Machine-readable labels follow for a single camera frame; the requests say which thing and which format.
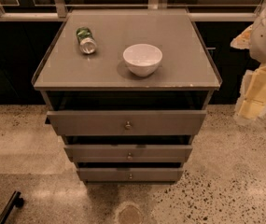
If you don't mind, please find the grey top drawer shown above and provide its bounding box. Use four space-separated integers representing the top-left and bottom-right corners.
47 110 206 136

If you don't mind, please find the grey drawer cabinet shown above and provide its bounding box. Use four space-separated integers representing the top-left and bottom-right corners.
31 8 223 183

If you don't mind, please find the grey middle drawer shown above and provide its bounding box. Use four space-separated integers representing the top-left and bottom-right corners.
64 145 192 162

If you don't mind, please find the green soda can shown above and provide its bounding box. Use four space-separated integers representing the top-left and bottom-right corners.
76 27 97 54

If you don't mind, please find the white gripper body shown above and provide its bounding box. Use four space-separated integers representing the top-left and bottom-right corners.
240 63 266 105

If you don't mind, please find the grey drawer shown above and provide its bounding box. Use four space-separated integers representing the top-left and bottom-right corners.
77 168 182 182
64 145 192 162
47 110 206 136

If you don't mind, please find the round floor drain cover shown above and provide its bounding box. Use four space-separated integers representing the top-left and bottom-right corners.
115 203 143 224

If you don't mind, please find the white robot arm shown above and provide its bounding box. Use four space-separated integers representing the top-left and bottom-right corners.
231 7 266 120

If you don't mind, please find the grey bottom drawer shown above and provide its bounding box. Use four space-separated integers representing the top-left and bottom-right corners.
77 168 182 182

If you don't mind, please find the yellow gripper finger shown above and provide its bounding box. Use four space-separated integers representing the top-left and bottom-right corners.
235 97 266 120

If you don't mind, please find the white ceramic bowl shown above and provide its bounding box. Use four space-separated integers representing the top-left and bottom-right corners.
122 44 162 77

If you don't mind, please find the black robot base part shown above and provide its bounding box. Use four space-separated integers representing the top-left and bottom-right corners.
0 191 24 224

